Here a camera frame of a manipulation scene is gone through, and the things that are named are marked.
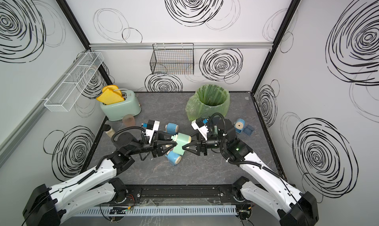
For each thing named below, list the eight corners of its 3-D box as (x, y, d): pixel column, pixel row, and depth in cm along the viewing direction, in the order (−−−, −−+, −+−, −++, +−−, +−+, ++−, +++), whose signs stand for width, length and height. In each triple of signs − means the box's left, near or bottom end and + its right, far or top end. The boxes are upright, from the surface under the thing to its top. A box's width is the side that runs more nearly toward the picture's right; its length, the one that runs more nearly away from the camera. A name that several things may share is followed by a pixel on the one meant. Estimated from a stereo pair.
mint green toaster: (108, 119, 106) (97, 105, 93) (135, 102, 117) (128, 87, 104) (118, 130, 100) (108, 116, 88) (145, 111, 111) (139, 96, 98)
